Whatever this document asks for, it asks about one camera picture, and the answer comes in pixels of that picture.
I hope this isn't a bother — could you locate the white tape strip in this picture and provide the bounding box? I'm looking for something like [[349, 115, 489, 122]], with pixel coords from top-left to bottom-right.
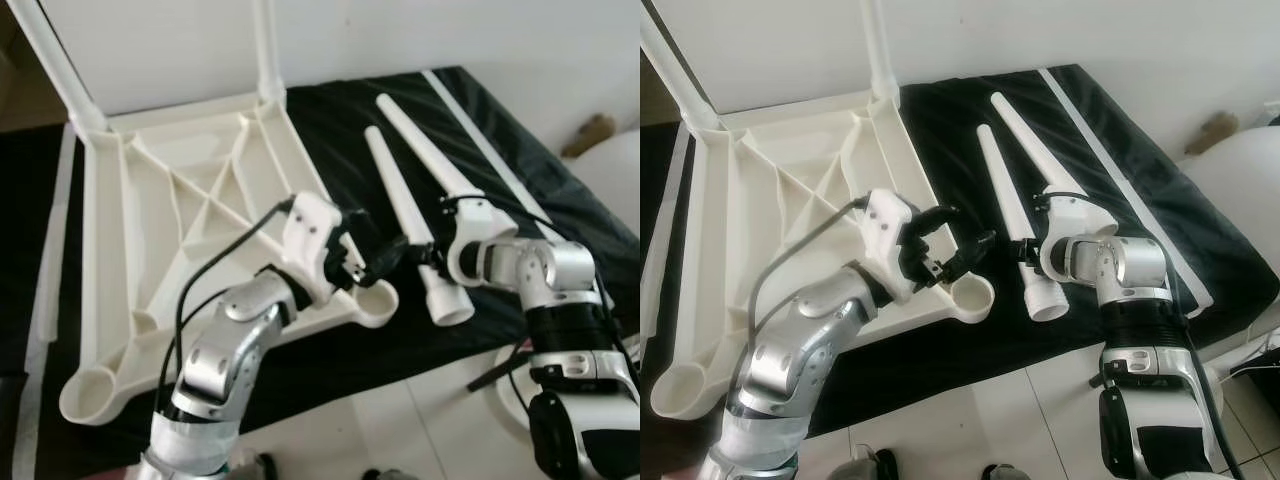
[[640, 125, 698, 341], [422, 68, 616, 311], [10, 122, 83, 480], [1036, 66, 1216, 319]]

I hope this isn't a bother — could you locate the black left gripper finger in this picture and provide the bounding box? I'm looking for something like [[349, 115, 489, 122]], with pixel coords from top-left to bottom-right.
[[905, 205, 959, 241], [336, 208, 385, 245], [360, 240, 408, 289], [935, 230, 998, 289]]

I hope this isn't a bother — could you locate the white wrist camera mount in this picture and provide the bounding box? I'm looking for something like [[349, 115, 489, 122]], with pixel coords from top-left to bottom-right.
[[1040, 195, 1119, 286], [440, 198, 521, 289], [865, 190, 926, 301], [280, 192, 346, 306]]

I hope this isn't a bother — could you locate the white standing fan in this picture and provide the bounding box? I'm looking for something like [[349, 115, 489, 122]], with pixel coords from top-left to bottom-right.
[[488, 123, 640, 446], [1185, 123, 1280, 391]]

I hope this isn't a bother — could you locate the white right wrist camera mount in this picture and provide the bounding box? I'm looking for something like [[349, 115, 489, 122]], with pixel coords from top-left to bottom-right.
[[440, 198, 521, 289], [1040, 195, 1119, 286]]

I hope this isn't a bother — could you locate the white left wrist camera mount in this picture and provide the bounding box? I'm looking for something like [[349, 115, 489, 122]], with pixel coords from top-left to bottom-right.
[[280, 192, 346, 306], [865, 190, 926, 301]]

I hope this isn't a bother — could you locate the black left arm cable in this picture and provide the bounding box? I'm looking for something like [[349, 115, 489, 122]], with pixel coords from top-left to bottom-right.
[[740, 195, 874, 371], [160, 195, 299, 421]]

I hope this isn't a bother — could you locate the black metal table leg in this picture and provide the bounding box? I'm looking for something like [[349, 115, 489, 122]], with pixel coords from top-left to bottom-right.
[[466, 345, 526, 393]]

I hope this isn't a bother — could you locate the small brown lumpy object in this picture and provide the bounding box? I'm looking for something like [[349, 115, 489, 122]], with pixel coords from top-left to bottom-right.
[[1185, 112, 1241, 156], [563, 113, 616, 158]]

